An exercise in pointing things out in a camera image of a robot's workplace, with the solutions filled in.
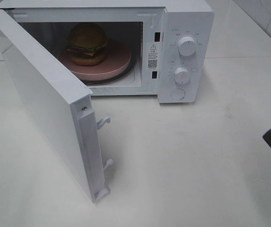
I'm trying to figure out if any lower white timer knob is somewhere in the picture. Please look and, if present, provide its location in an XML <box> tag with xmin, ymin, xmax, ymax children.
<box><xmin>173</xmin><ymin>67</ymin><xmax>191</xmax><ymax>84</ymax></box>

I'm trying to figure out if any white microwave oven body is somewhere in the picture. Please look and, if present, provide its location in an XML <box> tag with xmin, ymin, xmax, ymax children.
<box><xmin>0</xmin><ymin>0</ymin><xmax>214</xmax><ymax>103</ymax></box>

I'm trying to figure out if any round white door button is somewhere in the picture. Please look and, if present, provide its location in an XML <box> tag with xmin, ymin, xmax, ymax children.
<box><xmin>171</xmin><ymin>88</ymin><xmax>185</xmax><ymax>100</ymax></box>

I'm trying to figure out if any pink round plate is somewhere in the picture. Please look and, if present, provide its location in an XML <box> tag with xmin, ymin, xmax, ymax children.
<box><xmin>58</xmin><ymin>39</ymin><xmax>132</xmax><ymax>82</ymax></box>

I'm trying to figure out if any upper white power knob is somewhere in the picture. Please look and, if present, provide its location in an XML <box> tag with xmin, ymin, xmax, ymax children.
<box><xmin>177</xmin><ymin>34</ymin><xmax>198</xmax><ymax>57</ymax></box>

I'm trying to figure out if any white microwave door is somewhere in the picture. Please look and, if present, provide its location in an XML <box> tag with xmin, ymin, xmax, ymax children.
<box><xmin>0</xmin><ymin>9</ymin><xmax>113</xmax><ymax>202</ymax></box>

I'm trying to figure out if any burger with lettuce and cheese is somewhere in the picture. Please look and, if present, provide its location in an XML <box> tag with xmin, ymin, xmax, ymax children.
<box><xmin>67</xmin><ymin>22</ymin><xmax>108</xmax><ymax>66</ymax></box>

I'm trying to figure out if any white warning label sticker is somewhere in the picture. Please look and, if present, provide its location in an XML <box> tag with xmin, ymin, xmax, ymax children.
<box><xmin>146</xmin><ymin>42</ymin><xmax>161</xmax><ymax>70</ymax></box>

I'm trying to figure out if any glass microwave turntable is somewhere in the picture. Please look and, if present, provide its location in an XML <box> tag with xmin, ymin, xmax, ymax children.
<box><xmin>81</xmin><ymin>56</ymin><xmax>137</xmax><ymax>85</ymax></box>

